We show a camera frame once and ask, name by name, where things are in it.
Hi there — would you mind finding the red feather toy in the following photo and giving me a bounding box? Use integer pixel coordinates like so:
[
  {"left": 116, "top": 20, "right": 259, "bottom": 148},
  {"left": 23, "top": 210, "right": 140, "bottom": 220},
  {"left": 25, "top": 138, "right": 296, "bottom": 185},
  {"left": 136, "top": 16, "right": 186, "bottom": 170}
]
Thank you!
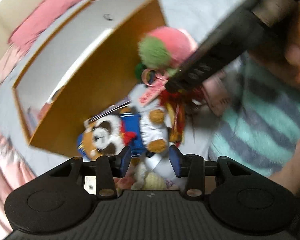
[{"left": 159, "top": 86, "right": 206, "bottom": 147}]

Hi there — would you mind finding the pink fluffy pompom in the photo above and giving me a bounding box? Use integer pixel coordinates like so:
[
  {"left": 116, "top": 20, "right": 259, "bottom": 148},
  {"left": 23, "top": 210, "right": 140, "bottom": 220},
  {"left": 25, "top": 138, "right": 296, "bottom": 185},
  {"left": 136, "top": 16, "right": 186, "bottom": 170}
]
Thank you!
[{"left": 141, "top": 26, "right": 198, "bottom": 69}]

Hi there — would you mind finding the person's right hand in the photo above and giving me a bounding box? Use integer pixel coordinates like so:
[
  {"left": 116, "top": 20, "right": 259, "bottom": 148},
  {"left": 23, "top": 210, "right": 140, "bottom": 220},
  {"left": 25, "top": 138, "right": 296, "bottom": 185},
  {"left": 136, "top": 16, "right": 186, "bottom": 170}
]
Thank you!
[{"left": 249, "top": 3, "right": 300, "bottom": 90}]

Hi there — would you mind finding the cream knitted item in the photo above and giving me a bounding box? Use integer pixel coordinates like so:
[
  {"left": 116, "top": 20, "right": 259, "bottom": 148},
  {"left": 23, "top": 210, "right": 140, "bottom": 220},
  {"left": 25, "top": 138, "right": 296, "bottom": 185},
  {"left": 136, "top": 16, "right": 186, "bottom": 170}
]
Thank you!
[{"left": 130, "top": 162, "right": 167, "bottom": 191}]

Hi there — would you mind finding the raccoon plush toy blue outfit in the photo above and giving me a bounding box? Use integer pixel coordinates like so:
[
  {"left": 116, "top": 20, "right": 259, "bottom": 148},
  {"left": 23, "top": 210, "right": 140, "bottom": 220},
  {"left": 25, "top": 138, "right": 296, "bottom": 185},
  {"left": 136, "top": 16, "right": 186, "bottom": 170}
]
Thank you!
[{"left": 77, "top": 107, "right": 169, "bottom": 160}]

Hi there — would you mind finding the grey bed sheet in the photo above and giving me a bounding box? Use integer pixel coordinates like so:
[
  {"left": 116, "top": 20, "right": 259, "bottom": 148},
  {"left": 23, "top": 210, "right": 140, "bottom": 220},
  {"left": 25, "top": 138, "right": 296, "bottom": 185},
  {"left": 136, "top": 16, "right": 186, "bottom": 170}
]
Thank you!
[{"left": 0, "top": 0, "right": 241, "bottom": 176}]

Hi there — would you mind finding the pink paper tag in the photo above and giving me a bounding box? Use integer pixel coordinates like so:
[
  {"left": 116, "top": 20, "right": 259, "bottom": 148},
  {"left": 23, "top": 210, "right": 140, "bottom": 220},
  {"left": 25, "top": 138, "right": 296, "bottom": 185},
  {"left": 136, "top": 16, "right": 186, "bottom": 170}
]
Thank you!
[{"left": 139, "top": 79, "right": 168, "bottom": 107}]

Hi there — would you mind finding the teal grey striped fleece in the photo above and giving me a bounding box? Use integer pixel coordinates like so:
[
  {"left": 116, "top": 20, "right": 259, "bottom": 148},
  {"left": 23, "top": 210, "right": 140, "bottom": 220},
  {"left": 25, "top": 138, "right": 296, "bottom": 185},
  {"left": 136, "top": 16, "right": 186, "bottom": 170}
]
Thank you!
[{"left": 207, "top": 53, "right": 300, "bottom": 177}]

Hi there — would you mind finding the pink quilt at left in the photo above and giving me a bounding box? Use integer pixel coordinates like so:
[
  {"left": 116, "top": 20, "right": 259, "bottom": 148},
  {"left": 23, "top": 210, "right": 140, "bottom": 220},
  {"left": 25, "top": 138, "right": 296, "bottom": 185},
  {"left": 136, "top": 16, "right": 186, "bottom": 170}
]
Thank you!
[{"left": 0, "top": 133, "right": 36, "bottom": 239}]

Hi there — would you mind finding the orange cardboard storage box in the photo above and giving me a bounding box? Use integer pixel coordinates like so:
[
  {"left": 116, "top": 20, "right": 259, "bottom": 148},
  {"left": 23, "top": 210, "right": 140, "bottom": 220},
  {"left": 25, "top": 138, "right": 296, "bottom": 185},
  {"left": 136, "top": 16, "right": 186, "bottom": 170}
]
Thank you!
[{"left": 13, "top": 0, "right": 166, "bottom": 157}]

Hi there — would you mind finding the green fluffy pompom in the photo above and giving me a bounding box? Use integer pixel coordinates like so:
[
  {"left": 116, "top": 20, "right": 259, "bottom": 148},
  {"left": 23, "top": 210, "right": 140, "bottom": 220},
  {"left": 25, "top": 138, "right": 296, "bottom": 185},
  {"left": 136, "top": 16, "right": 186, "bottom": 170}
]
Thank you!
[{"left": 138, "top": 36, "right": 171, "bottom": 69}]

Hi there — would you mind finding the pink pillow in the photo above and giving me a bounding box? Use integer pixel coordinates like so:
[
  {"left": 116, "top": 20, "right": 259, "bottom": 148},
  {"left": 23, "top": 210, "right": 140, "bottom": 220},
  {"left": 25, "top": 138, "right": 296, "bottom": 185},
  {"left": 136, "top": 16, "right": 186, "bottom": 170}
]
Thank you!
[{"left": 7, "top": 0, "right": 99, "bottom": 48}]

